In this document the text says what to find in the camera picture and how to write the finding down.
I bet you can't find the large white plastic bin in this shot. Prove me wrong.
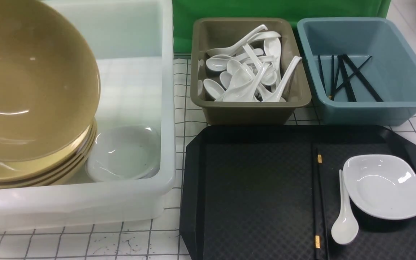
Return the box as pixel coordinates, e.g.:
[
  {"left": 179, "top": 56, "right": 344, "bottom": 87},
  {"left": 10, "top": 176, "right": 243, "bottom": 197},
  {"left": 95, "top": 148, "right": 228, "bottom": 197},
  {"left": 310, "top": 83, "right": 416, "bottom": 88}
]
[{"left": 0, "top": 0, "right": 176, "bottom": 233}]

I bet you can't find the white spoon centre front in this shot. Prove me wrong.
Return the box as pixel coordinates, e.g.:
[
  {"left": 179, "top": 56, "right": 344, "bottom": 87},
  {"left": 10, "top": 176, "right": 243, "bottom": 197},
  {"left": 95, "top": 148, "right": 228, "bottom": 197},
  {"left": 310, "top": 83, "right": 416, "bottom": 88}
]
[{"left": 221, "top": 63, "right": 272, "bottom": 102}]

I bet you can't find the tan noodle bowl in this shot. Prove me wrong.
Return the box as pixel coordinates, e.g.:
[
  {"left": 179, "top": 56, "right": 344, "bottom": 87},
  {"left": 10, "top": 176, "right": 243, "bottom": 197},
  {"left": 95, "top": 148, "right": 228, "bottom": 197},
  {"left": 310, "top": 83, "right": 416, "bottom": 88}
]
[{"left": 0, "top": 0, "right": 101, "bottom": 161}]

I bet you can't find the white dish in bin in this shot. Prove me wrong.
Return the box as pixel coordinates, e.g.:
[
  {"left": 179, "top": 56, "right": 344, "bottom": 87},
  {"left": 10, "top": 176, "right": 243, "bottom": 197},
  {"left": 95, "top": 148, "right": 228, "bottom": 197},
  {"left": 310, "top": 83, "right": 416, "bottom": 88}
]
[{"left": 86, "top": 125, "right": 161, "bottom": 182}]

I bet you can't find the white spoon right leaning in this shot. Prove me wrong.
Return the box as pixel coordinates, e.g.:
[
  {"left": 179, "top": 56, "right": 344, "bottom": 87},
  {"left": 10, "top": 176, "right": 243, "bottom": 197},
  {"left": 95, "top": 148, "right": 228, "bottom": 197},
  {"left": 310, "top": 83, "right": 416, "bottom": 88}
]
[{"left": 263, "top": 56, "right": 302, "bottom": 102}]

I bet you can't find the bottom stacked tan bowl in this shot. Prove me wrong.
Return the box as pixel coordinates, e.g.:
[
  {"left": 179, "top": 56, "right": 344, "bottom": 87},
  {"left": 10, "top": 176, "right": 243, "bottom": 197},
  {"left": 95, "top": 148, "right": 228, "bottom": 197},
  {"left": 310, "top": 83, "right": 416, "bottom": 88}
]
[{"left": 0, "top": 135, "right": 97, "bottom": 191}]

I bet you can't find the white square sauce dish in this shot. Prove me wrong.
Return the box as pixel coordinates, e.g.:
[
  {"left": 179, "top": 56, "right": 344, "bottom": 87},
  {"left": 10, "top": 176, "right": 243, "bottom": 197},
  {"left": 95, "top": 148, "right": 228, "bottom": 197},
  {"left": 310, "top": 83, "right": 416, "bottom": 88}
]
[{"left": 342, "top": 154, "right": 416, "bottom": 220}]

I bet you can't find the black chopstick in bin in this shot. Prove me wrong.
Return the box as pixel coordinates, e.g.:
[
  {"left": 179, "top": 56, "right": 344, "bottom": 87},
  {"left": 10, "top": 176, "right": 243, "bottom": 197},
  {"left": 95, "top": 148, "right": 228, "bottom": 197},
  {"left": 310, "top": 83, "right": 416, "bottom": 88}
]
[
  {"left": 317, "top": 55, "right": 327, "bottom": 95},
  {"left": 331, "top": 56, "right": 372, "bottom": 99},
  {"left": 338, "top": 55, "right": 357, "bottom": 102},
  {"left": 343, "top": 54, "right": 383, "bottom": 102}
]

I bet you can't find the white spoon upright right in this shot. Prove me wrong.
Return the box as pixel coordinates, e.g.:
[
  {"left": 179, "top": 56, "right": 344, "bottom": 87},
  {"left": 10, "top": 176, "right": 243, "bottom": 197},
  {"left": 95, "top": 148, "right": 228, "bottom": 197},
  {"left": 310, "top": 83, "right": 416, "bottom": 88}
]
[{"left": 264, "top": 38, "right": 282, "bottom": 87}]

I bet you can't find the blue plastic chopstick bin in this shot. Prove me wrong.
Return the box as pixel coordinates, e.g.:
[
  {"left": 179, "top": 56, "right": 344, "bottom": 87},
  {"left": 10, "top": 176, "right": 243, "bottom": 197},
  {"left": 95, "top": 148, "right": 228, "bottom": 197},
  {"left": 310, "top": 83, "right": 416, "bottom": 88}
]
[{"left": 297, "top": 17, "right": 416, "bottom": 126}]

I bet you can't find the white ceramic soup spoon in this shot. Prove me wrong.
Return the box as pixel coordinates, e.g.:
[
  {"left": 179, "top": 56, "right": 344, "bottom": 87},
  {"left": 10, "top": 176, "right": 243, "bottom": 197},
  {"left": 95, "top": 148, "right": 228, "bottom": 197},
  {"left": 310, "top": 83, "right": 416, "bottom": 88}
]
[{"left": 331, "top": 169, "right": 359, "bottom": 245}]

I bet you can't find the white spoon left bowl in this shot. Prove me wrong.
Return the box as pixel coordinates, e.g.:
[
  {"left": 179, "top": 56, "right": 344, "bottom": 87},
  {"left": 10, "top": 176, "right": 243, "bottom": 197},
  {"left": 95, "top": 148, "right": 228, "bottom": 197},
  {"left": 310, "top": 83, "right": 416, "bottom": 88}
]
[{"left": 205, "top": 51, "right": 249, "bottom": 72}]

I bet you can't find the white spoon lower left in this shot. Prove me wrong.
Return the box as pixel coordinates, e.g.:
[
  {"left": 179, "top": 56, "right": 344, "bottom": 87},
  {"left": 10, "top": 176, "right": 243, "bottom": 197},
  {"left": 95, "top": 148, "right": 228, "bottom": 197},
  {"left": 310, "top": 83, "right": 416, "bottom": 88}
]
[{"left": 203, "top": 78, "right": 226, "bottom": 101}]

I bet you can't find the black chopstick gold band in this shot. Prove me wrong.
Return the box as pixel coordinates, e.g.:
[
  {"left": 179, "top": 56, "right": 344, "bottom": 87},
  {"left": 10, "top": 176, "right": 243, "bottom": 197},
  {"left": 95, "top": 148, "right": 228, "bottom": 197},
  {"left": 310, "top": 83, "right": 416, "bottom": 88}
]
[{"left": 312, "top": 146, "right": 324, "bottom": 260}]

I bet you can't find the olive plastic spoon bin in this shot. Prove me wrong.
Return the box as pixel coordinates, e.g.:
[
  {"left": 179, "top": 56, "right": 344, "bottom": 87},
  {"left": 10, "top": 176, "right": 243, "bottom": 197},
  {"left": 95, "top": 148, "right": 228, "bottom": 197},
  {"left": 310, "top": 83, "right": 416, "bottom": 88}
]
[{"left": 190, "top": 18, "right": 311, "bottom": 125}]

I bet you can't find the black serving tray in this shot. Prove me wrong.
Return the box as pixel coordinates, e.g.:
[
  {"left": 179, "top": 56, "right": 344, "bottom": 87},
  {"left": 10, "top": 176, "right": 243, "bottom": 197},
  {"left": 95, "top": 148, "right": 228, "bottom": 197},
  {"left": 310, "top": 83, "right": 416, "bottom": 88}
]
[{"left": 179, "top": 125, "right": 416, "bottom": 260}]

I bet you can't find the white spoon long handle top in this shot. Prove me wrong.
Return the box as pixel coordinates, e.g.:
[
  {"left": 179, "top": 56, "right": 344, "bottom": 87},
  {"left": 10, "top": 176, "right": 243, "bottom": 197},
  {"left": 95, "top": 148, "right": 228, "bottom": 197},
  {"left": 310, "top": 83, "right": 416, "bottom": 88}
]
[{"left": 207, "top": 24, "right": 268, "bottom": 57}]

